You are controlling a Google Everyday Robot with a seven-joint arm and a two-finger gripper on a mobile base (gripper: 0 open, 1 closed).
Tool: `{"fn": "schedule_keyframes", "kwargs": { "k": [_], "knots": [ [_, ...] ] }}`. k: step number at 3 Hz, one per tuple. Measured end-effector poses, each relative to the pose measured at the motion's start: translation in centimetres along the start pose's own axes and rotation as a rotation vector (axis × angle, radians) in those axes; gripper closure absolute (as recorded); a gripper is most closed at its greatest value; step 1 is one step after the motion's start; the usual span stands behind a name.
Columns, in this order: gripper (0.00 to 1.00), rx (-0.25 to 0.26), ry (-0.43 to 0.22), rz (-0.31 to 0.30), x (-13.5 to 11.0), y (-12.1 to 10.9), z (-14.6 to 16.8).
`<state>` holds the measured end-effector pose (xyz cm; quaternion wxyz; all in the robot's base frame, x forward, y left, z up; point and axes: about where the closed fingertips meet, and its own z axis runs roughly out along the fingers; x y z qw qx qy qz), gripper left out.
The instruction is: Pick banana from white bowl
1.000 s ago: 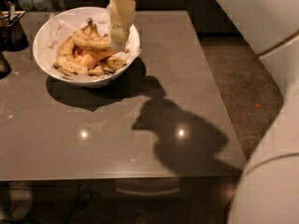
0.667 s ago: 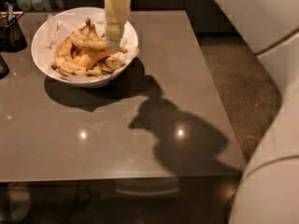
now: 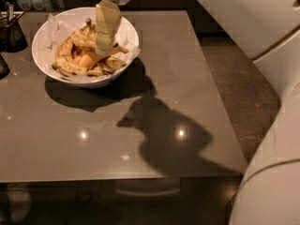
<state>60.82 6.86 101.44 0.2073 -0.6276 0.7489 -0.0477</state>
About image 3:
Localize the left curved spotted banana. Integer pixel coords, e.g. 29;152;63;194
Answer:
54;37;87;75

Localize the orange fruit piece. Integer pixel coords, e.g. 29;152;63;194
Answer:
72;46;128;69

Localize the white ceramic bowl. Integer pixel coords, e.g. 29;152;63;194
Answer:
32;7;141;88

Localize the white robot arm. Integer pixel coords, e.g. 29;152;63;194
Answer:
103;0;300;225

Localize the white paper bowl liner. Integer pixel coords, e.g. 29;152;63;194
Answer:
35;14;140;87

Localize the black mesh utensil holder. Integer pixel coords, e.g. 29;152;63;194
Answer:
0;12;28;53

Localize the dark object at left edge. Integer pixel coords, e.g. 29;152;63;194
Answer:
0;55;9;80

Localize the right small spotted banana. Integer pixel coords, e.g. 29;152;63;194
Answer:
102;57;125;72

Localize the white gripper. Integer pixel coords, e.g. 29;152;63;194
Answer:
95;0;130;56

